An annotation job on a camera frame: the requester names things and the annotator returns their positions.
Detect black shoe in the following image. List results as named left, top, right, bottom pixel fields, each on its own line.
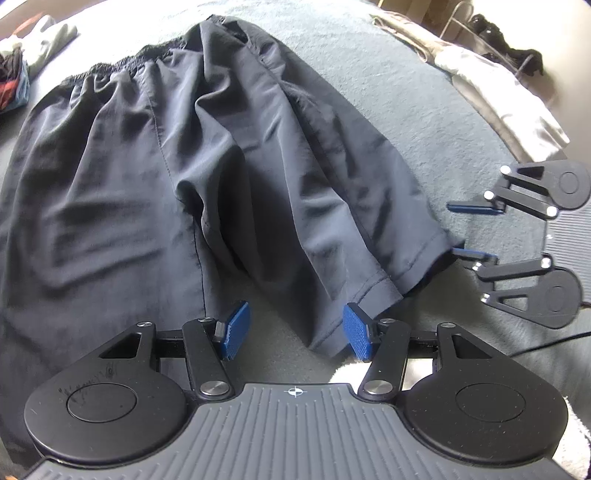
left=468, top=14, right=509, bottom=51
left=503, top=46, right=543, bottom=77

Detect metal shoe rack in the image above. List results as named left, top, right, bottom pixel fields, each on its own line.
left=438, top=0, right=543, bottom=77

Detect beige folded garment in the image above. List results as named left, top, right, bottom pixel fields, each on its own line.
left=372, top=11, right=458, bottom=65

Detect multicoloured garment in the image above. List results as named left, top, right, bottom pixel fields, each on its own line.
left=0, top=41, right=31, bottom=112

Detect white folded garment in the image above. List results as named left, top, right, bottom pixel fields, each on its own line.
left=434, top=48, right=571, bottom=162

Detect dark grey shorts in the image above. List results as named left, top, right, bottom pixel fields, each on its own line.
left=0, top=14, right=465, bottom=416

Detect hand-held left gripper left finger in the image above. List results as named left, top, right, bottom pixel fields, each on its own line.
left=92, top=300, right=252, bottom=400

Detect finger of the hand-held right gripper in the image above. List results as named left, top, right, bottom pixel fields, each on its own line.
left=447, top=159, right=561, bottom=220
left=452, top=248, right=553, bottom=317

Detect grey bed blanket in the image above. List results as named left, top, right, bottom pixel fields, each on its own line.
left=0, top=0, right=591, bottom=480

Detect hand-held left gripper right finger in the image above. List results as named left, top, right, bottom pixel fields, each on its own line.
left=344, top=302, right=499, bottom=401

